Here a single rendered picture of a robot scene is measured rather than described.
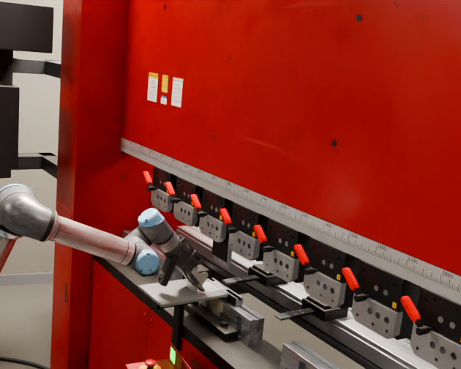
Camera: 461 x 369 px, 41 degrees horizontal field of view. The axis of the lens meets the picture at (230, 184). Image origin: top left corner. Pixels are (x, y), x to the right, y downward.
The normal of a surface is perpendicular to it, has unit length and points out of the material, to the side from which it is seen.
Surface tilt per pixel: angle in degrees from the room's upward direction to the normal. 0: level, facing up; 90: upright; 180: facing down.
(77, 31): 90
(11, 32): 90
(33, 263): 90
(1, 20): 90
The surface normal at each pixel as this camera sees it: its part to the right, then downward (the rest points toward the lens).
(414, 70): -0.83, 0.04
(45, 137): 0.37, 0.23
